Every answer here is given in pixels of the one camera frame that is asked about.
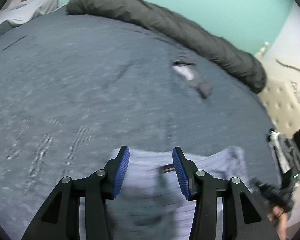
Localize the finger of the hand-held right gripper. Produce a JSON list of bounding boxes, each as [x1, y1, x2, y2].
[[250, 177, 268, 194]]

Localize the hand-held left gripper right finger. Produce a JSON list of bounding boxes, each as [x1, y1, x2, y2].
[[172, 146, 280, 240]]

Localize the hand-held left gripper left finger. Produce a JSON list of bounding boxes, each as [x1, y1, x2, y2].
[[21, 146, 130, 240]]

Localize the plaid shorts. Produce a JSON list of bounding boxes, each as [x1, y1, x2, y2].
[[107, 145, 253, 240]]

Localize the person's right forearm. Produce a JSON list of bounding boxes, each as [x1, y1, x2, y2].
[[275, 219, 290, 240]]

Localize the person's right hand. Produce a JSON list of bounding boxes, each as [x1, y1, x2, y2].
[[268, 204, 288, 222]]

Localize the white and grey garment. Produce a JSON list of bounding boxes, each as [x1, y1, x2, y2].
[[266, 128, 294, 174]]

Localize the cream tufted headboard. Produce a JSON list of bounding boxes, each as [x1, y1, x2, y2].
[[255, 41, 300, 140]]

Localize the dark grey garment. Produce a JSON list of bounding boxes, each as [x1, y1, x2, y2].
[[171, 55, 213, 100]]

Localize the blue bed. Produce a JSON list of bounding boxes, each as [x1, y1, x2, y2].
[[0, 7, 285, 240]]

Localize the dark grey rolled duvet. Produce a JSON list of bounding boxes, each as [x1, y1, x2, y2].
[[66, 0, 267, 94]]

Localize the light grey pillow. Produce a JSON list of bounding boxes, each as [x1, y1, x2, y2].
[[0, 0, 60, 30]]

